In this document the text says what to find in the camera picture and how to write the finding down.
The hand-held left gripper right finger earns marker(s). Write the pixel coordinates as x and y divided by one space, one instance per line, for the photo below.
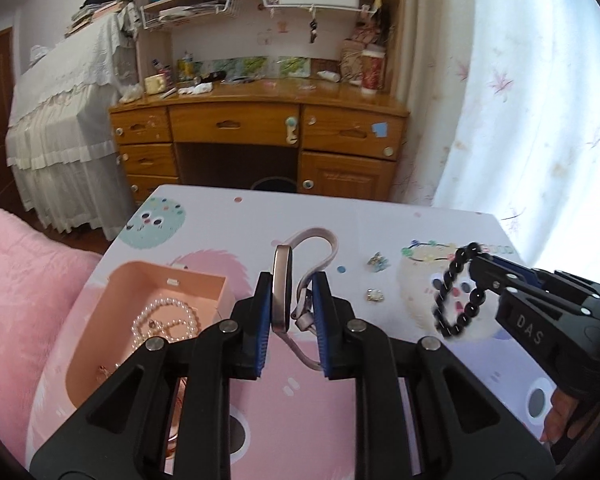
322 325

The green pen jar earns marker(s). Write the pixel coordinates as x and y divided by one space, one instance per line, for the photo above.
185 69

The green photo strip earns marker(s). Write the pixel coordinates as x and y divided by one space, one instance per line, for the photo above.
250 66

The small silver earring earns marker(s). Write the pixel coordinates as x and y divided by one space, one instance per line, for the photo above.
378 261
375 295

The hanging keys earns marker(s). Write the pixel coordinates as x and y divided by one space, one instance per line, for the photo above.
312 30

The black bottle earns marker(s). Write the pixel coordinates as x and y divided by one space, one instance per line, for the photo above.
210 77

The white lace furniture cover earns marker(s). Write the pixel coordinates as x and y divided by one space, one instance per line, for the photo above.
65 125

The wooden desk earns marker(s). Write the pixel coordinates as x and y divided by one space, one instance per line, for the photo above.
240 122

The white floral curtain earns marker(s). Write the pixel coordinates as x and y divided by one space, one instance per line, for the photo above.
520 85

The wooden desk hutch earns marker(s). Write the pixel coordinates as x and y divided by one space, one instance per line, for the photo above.
143 45

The red white cup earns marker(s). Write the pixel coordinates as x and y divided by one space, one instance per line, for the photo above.
372 72

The pink plastic box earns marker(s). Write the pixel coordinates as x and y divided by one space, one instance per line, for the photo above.
145 285

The white tube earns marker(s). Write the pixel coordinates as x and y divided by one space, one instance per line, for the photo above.
328 76

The pink fleece blanket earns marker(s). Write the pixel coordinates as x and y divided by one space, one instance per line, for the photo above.
25 285

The person's right hand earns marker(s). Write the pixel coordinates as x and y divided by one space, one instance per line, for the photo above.
557 417

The stack of books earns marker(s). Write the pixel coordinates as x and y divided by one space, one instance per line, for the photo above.
95 12

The crumpled white tissue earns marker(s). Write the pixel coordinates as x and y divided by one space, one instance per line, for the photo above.
195 90

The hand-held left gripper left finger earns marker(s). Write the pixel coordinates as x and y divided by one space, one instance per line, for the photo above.
262 325

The clear plastic bag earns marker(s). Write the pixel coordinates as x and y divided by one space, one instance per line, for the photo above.
130 95

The yellow mug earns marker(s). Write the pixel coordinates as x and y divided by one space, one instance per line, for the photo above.
156 84

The black round stool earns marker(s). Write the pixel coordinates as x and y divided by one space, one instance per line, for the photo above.
275 185

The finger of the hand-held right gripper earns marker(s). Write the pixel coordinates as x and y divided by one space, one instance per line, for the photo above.
535 276
500 285

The white child safety lock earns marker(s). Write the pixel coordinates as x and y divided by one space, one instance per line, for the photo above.
292 132

